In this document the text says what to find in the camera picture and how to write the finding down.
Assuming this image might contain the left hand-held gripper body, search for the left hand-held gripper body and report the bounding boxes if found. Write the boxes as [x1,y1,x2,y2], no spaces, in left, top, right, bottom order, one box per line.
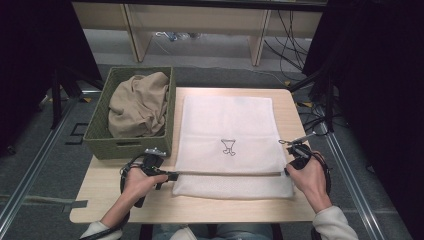
[141,147,168,178]

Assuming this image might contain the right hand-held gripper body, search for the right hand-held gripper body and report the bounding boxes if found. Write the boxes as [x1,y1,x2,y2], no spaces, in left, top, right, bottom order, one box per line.
[279,132,318,171]

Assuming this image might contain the green woven basket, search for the green woven basket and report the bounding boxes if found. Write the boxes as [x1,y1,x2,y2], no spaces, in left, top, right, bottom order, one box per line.
[83,65,177,160]

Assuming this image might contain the beige garment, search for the beige garment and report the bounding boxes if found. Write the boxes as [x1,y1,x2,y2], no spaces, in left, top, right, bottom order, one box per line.
[107,71,170,139]

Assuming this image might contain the white mesh laundry bag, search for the white mesh laundry bag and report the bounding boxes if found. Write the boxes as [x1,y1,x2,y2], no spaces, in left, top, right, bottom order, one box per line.
[172,94,295,200]

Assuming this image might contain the person's left hand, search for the person's left hand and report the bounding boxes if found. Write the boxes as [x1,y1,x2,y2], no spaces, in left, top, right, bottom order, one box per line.
[123,167,169,201]

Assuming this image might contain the person's right hand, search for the person's right hand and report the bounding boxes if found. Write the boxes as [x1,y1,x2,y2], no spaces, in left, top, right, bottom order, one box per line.
[285,151,331,214]

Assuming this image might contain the black metal stand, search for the black metal stand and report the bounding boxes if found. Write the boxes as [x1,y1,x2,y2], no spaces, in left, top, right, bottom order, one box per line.
[49,65,104,130]
[288,65,338,133]

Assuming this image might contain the dark curtain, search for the dark curtain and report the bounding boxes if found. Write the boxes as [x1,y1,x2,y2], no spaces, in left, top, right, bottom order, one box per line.
[0,0,103,158]
[301,0,424,240]

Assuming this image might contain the grey floor tape strip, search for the grey floor tape strip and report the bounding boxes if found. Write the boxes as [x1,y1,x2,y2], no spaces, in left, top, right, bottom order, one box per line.
[0,194,89,213]

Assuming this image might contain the light wooden shelf unit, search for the light wooden shelf unit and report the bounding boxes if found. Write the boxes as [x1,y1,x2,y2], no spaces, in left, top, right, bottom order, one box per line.
[71,1,329,67]

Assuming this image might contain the right hand-held gripper cable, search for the right hand-held gripper cable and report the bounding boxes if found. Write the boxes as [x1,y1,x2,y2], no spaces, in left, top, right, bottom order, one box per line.
[312,151,333,196]

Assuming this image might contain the hand-held gripper cable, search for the hand-held gripper cable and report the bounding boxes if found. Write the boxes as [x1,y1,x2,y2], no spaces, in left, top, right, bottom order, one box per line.
[79,156,148,240]
[312,151,333,196]

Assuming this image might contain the left hand-held gripper cable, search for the left hand-held gripper cable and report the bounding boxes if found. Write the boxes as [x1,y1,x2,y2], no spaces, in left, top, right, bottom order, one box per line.
[79,156,148,240]

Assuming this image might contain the black floor cables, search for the black floor cables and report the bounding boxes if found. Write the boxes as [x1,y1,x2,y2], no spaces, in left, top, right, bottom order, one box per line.
[296,99,349,138]

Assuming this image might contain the aluminium floor rail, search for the aluminium floor rail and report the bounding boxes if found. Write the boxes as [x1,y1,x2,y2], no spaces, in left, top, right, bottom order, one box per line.
[0,89,98,228]
[319,122,388,240]

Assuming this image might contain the hanging black cables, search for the hanging black cables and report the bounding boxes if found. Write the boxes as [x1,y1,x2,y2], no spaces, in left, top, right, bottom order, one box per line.
[264,9,312,73]

